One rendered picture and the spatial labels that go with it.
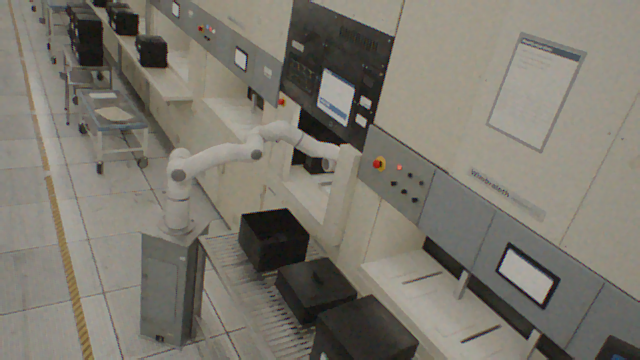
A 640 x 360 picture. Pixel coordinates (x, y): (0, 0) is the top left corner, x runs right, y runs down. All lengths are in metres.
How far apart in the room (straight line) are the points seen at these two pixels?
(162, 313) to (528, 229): 2.02
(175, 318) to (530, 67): 2.20
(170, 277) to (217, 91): 2.04
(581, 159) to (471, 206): 0.43
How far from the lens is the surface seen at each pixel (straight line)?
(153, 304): 2.90
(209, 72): 4.20
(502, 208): 1.74
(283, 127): 2.36
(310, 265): 2.33
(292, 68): 2.78
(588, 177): 1.57
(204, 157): 2.41
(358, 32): 2.28
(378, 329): 1.89
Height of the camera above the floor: 2.28
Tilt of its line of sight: 27 degrees down
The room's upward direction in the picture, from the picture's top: 12 degrees clockwise
